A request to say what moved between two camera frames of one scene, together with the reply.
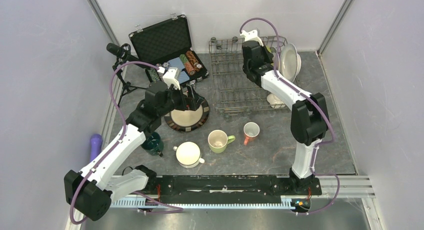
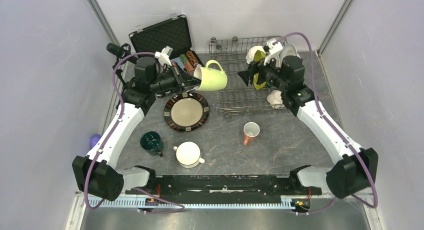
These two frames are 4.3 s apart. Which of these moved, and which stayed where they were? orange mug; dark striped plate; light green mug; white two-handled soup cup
Moved: light green mug
Stayed: orange mug; dark striped plate; white two-handled soup cup
